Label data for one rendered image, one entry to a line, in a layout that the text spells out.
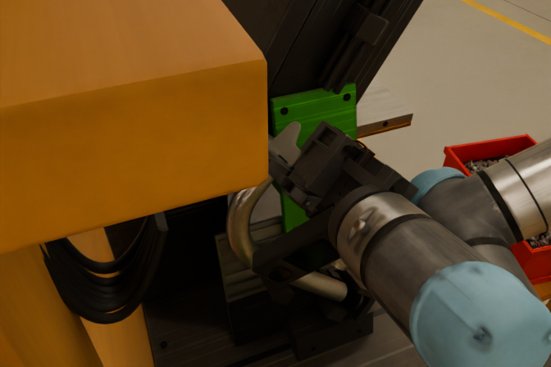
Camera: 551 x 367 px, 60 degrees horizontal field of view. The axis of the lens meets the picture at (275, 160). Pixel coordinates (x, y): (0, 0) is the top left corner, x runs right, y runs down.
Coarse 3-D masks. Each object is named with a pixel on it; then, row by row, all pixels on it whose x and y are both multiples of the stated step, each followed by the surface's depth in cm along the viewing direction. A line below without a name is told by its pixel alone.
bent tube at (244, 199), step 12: (240, 192) 58; (252, 192) 57; (264, 192) 58; (240, 204) 58; (252, 204) 58; (228, 216) 59; (240, 216) 58; (228, 228) 59; (240, 228) 59; (228, 240) 60; (240, 240) 59; (252, 240) 61; (240, 252) 60; (252, 252) 61; (312, 276) 67; (324, 276) 68; (312, 288) 67; (324, 288) 68; (336, 288) 69; (336, 300) 70
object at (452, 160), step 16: (464, 144) 108; (480, 144) 109; (496, 144) 110; (512, 144) 111; (528, 144) 110; (448, 160) 108; (464, 160) 111; (480, 160) 109; (496, 160) 111; (528, 240) 92; (544, 240) 92; (528, 256) 85; (544, 256) 87; (528, 272) 89; (544, 272) 91
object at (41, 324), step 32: (0, 256) 28; (32, 256) 35; (0, 288) 27; (32, 288) 33; (0, 320) 25; (32, 320) 31; (64, 320) 40; (0, 352) 26; (32, 352) 29; (64, 352) 37; (96, 352) 51
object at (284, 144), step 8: (288, 128) 53; (296, 128) 52; (280, 136) 54; (288, 136) 53; (296, 136) 52; (272, 144) 54; (280, 144) 53; (288, 144) 52; (272, 152) 52; (280, 152) 52; (288, 152) 51; (296, 152) 50; (280, 160) 51; (288, 160) 50; (296, 160) 50
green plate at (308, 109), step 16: (288, 96) 58; (304, 96) 59; (320, 96) 60; (336, 96) 60; (352, 96) 61; (272, 112) 58; (288, 112) 59; (304, 112) 60; (320, 112) 60; (336, 112) 61; (352, 112) 62; (304, 128) 60; (352, 128) 63; (288, 208) 64; (288, 224) 66
